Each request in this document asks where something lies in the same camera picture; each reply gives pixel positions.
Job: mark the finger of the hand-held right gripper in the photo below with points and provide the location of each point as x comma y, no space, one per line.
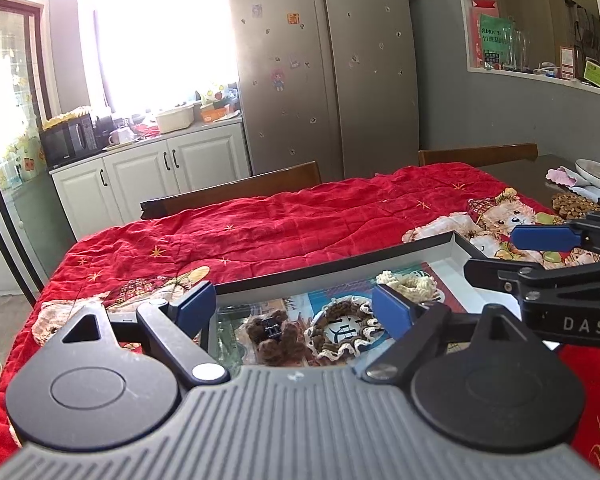
540,237
490,274

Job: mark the yellow artificial flowers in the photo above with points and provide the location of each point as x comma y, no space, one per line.
67,117

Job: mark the red printed blanket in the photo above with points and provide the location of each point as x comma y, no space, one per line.
280,220

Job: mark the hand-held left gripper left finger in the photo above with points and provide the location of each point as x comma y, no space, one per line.
192,310

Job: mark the green paper bag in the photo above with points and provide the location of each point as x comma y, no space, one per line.
495,40

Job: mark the red envelope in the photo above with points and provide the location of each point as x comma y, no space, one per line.
476,25

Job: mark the black microwave oven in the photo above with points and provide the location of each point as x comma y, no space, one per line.
65,142

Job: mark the shallow black box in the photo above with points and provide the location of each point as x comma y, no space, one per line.
330,265

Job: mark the cream knitted scrunchie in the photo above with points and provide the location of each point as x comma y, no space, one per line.
410,287

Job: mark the cream plastic tub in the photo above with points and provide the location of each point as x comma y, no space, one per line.
175,121

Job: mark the black sliding door frame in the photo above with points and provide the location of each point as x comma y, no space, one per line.
5,210

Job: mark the wooden bead trivet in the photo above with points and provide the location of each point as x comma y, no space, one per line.
575,206

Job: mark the small brown box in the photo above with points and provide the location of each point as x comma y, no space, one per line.
569,62

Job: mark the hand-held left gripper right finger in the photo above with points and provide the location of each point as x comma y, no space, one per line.
395,312

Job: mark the orange carton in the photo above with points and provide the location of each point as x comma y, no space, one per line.
220,113

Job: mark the white mug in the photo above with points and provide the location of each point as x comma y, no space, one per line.
119,136

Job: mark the silver double-door refrigerator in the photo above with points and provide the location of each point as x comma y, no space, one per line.
330,85

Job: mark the clear drinking glasses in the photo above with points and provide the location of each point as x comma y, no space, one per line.
517,50

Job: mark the light blue cloth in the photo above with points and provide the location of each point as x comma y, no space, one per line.
587,194

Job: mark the white wall shelf niche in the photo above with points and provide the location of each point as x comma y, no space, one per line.
540,20

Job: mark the brown fuzzy hair claw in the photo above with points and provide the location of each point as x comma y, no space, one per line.
290,347

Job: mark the brown scrunchie with white lace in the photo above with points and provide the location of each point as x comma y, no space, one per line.
360,347

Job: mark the small green box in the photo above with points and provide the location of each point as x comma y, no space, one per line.
595,74

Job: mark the white kitchen cabinet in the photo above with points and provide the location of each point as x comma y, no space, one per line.
140,180

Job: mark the pink scalloped cloth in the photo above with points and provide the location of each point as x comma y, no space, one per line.
560,176

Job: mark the orange square fridge magnet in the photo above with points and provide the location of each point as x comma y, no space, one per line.
293,18

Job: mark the cartoon figure fridge magnet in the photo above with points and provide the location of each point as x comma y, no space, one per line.
278,80

